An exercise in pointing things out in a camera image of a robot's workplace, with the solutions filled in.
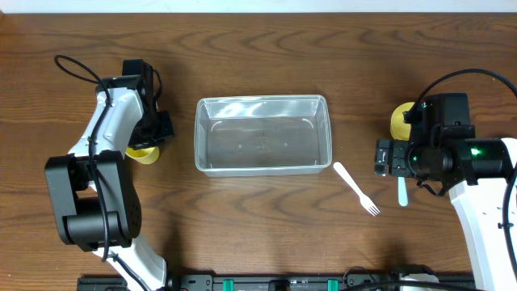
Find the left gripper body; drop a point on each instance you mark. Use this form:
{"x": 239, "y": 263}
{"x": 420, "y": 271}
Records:
{"x": 160, "y": 127}

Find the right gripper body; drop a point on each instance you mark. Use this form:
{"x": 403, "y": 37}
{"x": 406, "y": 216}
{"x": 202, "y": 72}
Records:
{"x": 397, "y": 158}

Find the yellow plastic cup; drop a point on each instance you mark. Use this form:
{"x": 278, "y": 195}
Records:
{"x": 144, "y": 156}

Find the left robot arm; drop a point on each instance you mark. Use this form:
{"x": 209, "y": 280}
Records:
{"x": 95, "y": 204}

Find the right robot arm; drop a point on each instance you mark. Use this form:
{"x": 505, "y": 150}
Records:
{"x": 474, "y": 173}

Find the clear plastic container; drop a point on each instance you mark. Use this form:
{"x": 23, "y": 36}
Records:
{"x": 262, "y": 135}

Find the yellow plastic bowl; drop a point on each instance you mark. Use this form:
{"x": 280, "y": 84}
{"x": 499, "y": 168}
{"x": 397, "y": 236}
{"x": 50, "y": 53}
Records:
{"x": 399, "y": 129}

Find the pale green plastic spoon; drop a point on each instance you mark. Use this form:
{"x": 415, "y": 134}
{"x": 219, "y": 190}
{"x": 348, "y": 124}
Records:
{"x": 402, "y": 194}

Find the white plastic fork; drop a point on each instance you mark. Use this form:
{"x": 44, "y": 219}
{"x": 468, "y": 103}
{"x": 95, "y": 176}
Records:
{"x": 364, "y": 200}

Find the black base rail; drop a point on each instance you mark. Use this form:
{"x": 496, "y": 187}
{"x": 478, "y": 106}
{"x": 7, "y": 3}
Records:
{"x": 352, "y": 280}

